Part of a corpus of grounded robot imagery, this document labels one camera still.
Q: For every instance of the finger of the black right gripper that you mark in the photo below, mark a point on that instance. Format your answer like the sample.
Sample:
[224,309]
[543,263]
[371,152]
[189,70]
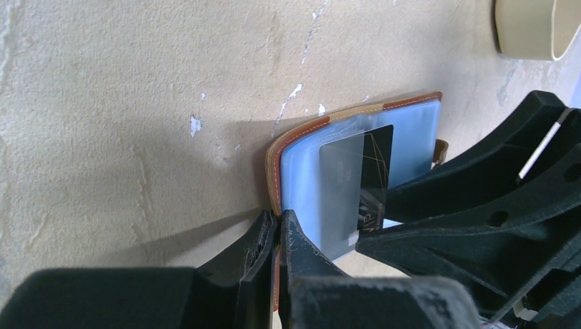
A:
[534,137]
[523,247]

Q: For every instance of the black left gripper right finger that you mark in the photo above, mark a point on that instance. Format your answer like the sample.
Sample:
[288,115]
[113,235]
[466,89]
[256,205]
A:
[315,293]

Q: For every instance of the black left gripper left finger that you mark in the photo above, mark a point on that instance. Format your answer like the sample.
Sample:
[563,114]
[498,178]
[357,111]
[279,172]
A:
[232,290]

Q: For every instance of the brown leather card holder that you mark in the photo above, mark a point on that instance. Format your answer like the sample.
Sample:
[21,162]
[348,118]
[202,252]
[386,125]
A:
[292,160]

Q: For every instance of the black credit card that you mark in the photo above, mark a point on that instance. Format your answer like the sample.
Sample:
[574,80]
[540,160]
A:
[354,173]

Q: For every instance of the beige oval tray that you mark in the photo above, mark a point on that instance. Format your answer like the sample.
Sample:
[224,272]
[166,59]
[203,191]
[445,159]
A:
[536,29]

